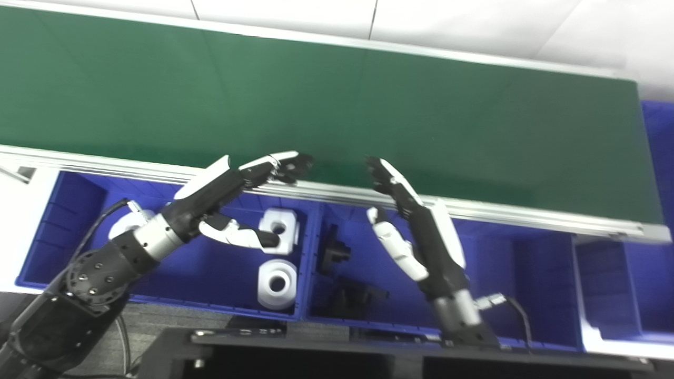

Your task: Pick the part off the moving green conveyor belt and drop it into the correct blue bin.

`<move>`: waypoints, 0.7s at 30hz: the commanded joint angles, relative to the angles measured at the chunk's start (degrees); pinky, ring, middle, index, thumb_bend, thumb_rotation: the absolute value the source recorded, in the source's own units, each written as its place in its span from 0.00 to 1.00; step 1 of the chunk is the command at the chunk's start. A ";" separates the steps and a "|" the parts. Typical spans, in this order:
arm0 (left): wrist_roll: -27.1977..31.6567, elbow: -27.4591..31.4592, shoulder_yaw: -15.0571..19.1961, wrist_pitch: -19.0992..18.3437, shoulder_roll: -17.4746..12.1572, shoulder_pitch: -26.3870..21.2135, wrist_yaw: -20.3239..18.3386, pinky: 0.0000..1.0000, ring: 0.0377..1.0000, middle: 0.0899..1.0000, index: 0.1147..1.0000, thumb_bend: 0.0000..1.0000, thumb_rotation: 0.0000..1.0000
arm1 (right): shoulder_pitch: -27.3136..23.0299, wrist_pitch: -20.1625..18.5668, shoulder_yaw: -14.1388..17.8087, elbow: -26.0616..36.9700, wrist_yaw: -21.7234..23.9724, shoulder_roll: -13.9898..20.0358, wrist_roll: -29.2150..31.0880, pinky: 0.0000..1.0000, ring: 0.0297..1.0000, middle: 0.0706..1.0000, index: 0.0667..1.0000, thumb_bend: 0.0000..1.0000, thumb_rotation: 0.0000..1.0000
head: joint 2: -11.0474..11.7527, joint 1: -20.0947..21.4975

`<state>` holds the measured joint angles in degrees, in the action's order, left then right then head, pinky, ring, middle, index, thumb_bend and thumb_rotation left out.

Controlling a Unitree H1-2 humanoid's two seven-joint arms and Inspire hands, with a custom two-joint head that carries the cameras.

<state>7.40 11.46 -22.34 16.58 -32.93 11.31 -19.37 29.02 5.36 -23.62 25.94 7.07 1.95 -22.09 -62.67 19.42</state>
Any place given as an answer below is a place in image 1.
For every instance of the aluminium conveyor rail with bracket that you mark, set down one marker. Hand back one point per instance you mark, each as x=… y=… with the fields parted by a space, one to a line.
x=526 y=216

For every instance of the black robot torso frame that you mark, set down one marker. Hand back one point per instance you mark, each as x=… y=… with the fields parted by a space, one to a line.
x=316 y=363

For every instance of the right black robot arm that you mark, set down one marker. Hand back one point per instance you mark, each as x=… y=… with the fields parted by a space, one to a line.
x=463 y=316

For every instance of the blue bin with white parts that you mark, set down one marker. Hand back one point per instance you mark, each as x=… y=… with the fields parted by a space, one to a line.
x=210 y=273

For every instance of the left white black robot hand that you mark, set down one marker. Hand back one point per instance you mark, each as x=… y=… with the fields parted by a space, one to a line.
x=210 y=189

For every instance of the black plastic part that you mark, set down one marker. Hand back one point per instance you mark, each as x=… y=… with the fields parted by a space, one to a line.
x=358 y=297

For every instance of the blue bin with black parts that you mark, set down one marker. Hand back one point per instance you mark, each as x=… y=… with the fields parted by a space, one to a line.
x=526 y=284

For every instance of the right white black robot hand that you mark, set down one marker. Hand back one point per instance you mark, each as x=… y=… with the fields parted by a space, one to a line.
x=437 y=247

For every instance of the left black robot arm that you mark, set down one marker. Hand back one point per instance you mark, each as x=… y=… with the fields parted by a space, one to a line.
x=79 y=284

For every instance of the green conveyor belt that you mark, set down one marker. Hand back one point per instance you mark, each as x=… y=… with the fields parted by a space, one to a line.
x=421 y=116

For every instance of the thin aluminium conveyor rail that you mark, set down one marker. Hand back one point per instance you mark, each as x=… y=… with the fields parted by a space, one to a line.
x=421 y=51

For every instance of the empty blue bin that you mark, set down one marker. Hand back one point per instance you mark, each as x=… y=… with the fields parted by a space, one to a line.
x=621 y=284

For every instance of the white round part with hole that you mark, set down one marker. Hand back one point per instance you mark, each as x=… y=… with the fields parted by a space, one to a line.
x=289 y=231
x=121 y=223
x=268 y=300

